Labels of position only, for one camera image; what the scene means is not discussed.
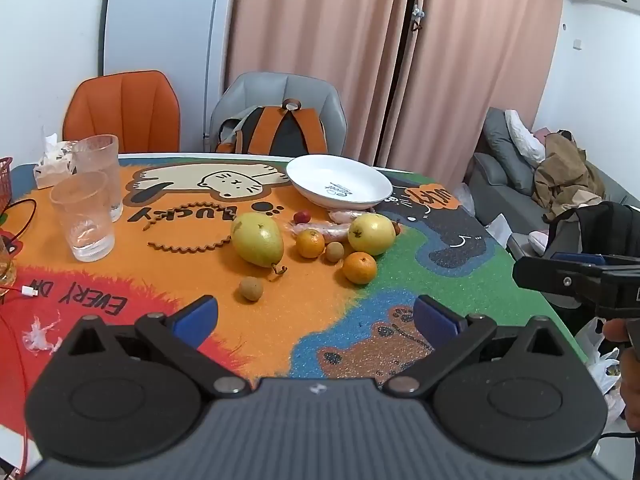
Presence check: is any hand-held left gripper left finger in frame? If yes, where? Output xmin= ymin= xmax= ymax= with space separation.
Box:
xmin=61 ymin=295 xmax=252 ymax=400

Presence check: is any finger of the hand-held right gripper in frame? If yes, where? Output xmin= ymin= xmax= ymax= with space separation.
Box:
xmin=513 ymin=256 xmax=608 ymax=309
xmin=550 ymin=253 xmax=640 ymax=274

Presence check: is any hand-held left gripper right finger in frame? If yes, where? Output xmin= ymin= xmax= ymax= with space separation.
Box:
xmin=382 ymin=295 xmax=573 ymax=397

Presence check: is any orange mandarin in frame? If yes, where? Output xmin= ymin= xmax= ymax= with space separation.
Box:
xmin=342 ymin=251 xmax=378 ymax=285
xmin=295 ymin=228 xmax=326 ymax=260

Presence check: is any elongated yellow-green pear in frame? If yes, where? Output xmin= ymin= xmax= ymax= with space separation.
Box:
xmin=230 ymin=212 xmax=289 ymax=276

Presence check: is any round yellow-green pear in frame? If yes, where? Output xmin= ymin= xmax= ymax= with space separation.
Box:
xmin=348 ymin=213 xmax=396 ymax=256

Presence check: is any plastic-wrapped pink sausage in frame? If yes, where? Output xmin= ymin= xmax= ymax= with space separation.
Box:
xmin=289 ymin=208 xmax=371 ymax=243

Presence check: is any white plate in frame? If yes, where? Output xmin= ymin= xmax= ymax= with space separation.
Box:
xmin=286 ymin=155 xmax=394 ymax=210

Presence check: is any person's right hand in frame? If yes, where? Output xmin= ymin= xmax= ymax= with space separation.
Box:
xmin=602 ymin=319 xmax=640 ymax=431

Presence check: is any printed cartoon table mat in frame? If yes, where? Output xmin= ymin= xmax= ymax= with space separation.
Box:
xmin=0 ymin=154 xmax=589 ymax=461

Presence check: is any black bag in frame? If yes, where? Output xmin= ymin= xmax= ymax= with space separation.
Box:
xmin=544 ymin=201 xmax=640 ymax=311

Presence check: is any brown jacket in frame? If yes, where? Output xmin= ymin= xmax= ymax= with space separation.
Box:
xmin=532 ymin=132 xmax=607 ymax=222

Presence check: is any grey sofa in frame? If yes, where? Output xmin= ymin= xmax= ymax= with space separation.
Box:
xmin=470 ymin=107 xmax=640 ymax=261

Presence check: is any grey cushion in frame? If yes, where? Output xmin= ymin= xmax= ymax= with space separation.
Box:
xmin=482 ymin=107 xmax=532 ymax=196

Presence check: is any white pillow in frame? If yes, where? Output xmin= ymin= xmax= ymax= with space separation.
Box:
xmin=504 ymin=109 xmax=546 ymax=167

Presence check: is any clear plastic cup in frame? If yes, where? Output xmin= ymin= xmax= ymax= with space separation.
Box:
xmin=49 ymin=171 xmax=116 ymax=263
xmin=72 ymin=134 xmax=124 ymax=223

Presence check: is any crumpled clear plastic wrap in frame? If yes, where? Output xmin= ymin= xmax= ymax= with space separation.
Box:
xmin=22 ymin=309 xmax=64 ymax=356

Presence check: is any glass jar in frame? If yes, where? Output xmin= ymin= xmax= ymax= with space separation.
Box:
xmin=0 ymin=234 xmax=19 ymax=287

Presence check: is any orange and black backpack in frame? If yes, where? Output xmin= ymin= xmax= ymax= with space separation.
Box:
xmin=215 ymin=98 xmax=329 ymax=156

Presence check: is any patterned tissue box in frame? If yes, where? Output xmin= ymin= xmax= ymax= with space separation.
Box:
xmin=33 ymin=133 xmax=81 ymax=190

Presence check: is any orange chair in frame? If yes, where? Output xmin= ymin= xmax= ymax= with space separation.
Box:
xmin=62 ymin=70 xmax=181 ymax=155

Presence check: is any pink curtain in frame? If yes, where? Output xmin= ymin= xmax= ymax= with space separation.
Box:
xmin=395 ymin=0 xmax=566 ymax=183
xmin=225 ymin=0 xmax=417 ymax=168

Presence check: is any red plastic basket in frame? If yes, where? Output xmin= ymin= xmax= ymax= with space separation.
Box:
xmin=0 ymin=156 xmax=14 ymax=211

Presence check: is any grey chair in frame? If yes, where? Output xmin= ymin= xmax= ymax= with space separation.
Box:
xmin=209 ymin=72 xmax=348 ymax=157

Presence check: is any brown wavy cord loop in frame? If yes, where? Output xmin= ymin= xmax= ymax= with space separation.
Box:
xmin=142 ymin=201 xmax=234 ymax=256

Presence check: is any red cable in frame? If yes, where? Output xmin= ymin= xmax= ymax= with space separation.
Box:
xmin=0 ymin=284 xmax=32 ymax=473

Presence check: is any black cable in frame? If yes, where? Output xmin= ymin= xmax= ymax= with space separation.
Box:
xmin=0 ymin=198 xmax=39 ymax=243

